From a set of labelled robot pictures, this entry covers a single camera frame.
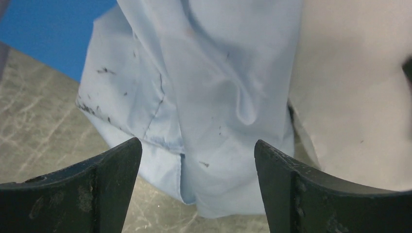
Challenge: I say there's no light blue pillowcase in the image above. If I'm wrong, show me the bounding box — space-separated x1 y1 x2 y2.
76 0 303 218

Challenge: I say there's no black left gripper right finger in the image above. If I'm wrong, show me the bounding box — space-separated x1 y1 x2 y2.
254 140 412 233

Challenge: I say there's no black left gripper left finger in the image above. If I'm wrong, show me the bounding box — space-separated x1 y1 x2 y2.
0 138 142 233

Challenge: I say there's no white pillow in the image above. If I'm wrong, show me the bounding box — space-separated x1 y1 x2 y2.
289 0 412 191

